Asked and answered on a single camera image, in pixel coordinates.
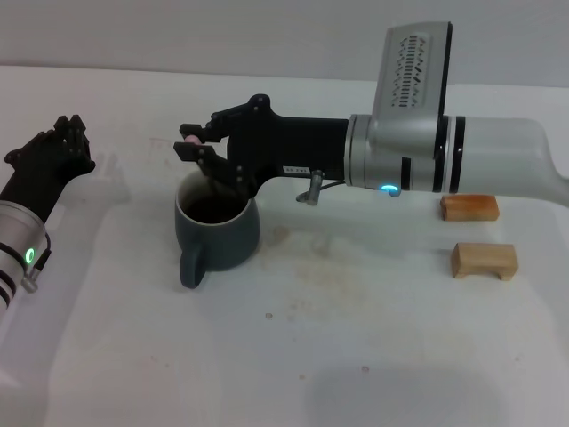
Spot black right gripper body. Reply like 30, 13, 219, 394
221, 93, 351, 199

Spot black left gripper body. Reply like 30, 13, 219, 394
0, 137, 79, 220

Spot grey ceramic coffee cup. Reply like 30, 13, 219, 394
174, 170, 262, 290

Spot stained flat wooden block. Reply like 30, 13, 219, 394
438, 193, 501, 222

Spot notched light wooden block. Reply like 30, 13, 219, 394
451, 242, 519, 280

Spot left arm cable with connector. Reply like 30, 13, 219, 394
21, 235, 52, 294

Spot silver vented wrist camera box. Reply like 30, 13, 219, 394
371, 20, 455, 120

